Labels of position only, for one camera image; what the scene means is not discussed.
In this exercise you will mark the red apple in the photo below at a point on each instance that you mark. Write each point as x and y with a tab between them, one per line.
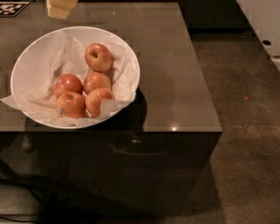
98	57
71	105
94	99
95	80
67	83

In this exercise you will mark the white bowl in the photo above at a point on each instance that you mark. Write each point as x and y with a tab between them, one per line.
34	62

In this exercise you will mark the black white fiducial marker tag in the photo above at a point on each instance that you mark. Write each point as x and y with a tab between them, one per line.
12	9

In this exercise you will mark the white crumpled paper liner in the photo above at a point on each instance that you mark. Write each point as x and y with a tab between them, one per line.
43	56

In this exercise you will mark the dark glass table cabinet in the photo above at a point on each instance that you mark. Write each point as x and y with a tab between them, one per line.
115	174

